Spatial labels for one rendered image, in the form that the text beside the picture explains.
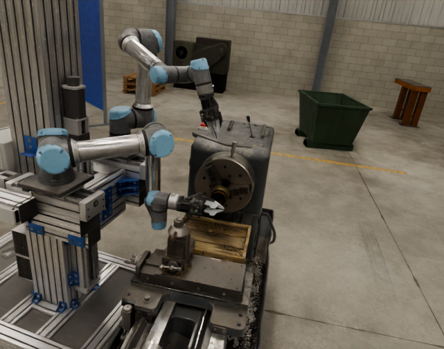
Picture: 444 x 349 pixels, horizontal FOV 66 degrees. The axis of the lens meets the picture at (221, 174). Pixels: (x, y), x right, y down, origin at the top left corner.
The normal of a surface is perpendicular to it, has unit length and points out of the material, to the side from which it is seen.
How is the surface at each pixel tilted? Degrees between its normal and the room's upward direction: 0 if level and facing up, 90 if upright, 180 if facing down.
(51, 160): 91
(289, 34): 90
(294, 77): 90
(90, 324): 0
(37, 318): 0
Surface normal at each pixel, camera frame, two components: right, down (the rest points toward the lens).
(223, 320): 0.10, -0.91
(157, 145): 0.51, 0.37
